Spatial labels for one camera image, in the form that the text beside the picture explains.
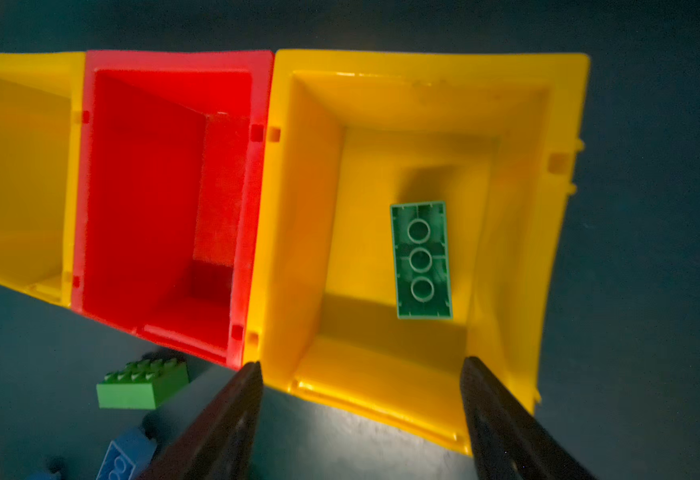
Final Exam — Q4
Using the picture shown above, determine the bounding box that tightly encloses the left yellow storage bin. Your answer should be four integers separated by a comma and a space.
0, 52, 85, 308

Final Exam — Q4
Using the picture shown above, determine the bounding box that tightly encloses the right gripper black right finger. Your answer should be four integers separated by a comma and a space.
460, 356, 595, 480

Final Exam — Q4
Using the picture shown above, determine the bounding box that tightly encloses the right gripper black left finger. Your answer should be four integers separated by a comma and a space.
139, 362, 264, 479

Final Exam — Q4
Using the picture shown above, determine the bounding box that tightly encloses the light blue lego brick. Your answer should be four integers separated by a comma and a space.
96, 427, 157, 480

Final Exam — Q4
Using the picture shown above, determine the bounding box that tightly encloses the right yellow storage bin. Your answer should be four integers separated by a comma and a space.
244, 50, 590, 454

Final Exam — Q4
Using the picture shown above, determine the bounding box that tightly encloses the red storage bin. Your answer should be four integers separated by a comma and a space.
72, 50, 274, 369

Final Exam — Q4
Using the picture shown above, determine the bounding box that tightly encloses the yellow storage bin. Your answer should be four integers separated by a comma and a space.
0, 52, 85, 308
244, 50, 590, 454

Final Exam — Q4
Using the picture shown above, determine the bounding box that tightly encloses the bright green lego brick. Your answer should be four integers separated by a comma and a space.
96, 358, 189, 410

